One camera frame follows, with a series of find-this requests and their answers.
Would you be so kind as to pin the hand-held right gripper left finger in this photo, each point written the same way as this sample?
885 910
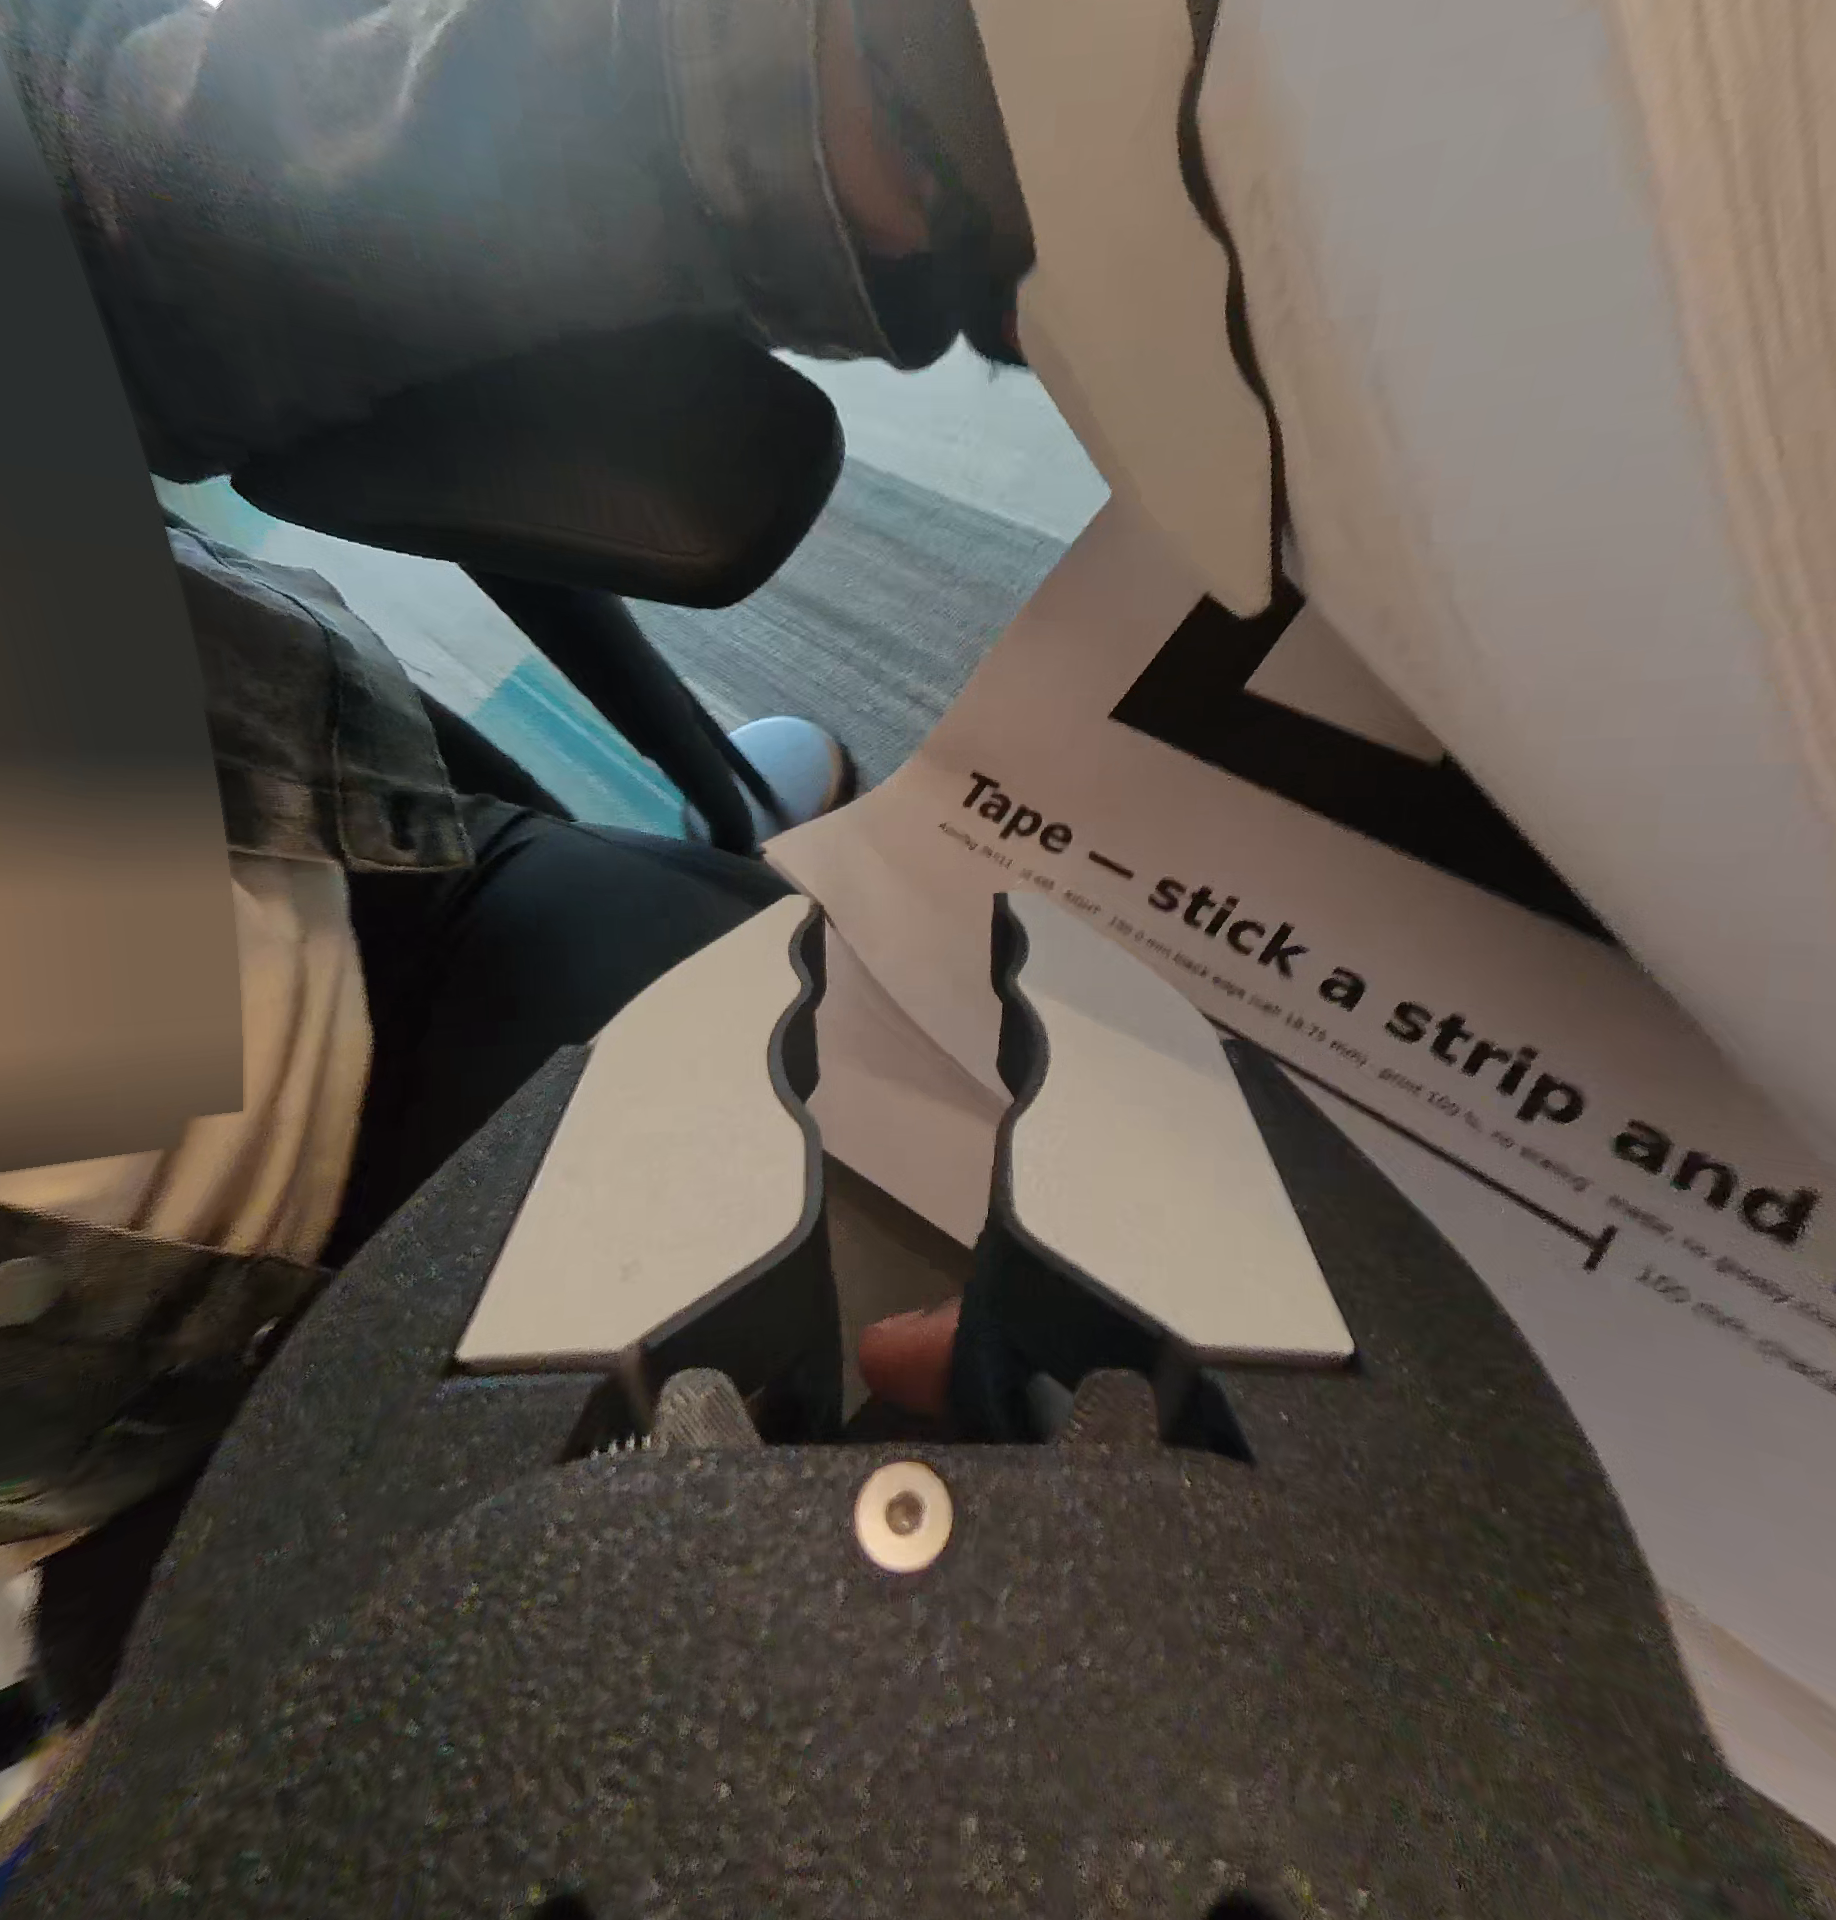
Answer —
663 1184

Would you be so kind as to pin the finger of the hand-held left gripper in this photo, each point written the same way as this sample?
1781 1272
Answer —
1130 226

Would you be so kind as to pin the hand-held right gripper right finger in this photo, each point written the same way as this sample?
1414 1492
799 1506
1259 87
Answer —
1158 1201

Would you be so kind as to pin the stack of printed paper sheets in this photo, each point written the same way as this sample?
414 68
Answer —
1684 599

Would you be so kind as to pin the person's left forearm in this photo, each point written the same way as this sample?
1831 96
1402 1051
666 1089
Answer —
411 180

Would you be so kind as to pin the person's left hand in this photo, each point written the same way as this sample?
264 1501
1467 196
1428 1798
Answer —
895 165

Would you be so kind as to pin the person's black trouser leg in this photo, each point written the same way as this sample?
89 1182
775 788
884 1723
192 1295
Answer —
559 931

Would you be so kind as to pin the pale blue shoe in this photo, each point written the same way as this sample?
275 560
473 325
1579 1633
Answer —
790 765

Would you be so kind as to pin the person's torso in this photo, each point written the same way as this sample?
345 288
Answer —
302 704

